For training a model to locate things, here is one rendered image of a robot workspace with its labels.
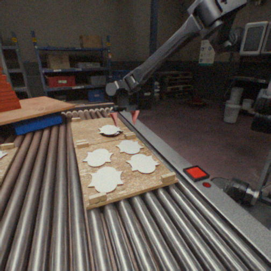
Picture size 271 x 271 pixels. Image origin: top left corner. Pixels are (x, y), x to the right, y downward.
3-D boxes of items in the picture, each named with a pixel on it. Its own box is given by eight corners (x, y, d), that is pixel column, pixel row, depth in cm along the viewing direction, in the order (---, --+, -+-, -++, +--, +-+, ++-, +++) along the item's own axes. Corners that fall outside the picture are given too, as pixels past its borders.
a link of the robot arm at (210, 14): (256, -3, 47) (239, -34, 47) (208, 29, 52) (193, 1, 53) (230, 48, 88) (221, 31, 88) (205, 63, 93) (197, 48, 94)
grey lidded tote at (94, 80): (101, 82, 532) (101, 74, 522) (107, 84, 505) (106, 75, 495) (86, 83, 506) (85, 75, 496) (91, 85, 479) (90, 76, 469)
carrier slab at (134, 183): (136, 139, 100) (136, 136, 99) (178, 182, 66) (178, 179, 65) (75, 150, 88) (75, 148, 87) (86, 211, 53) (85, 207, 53)
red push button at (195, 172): (196, 169, 74) (197, 166, 74) (206, 177, 69) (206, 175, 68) (185, 172, 72) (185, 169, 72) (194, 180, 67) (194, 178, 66)
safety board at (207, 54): (198, 65, 596) (202, 36, 558) (212, 66, 547) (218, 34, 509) (197, 65, 595) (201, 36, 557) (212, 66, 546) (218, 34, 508)
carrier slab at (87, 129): (116, 118, 135) (116, 116, 134) (136, 138, 100) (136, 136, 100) (70, 123, 123) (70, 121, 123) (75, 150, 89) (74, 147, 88)
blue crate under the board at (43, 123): (44, 114, 143) (41, 102, 139) (63, 122, 125) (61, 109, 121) (0, 125, 121) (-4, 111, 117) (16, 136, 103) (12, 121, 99)
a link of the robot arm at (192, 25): (225, 25, 54) (209, -4, 55) (221, 21, 50) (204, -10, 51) (138, 93, 84) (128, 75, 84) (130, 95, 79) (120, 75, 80)
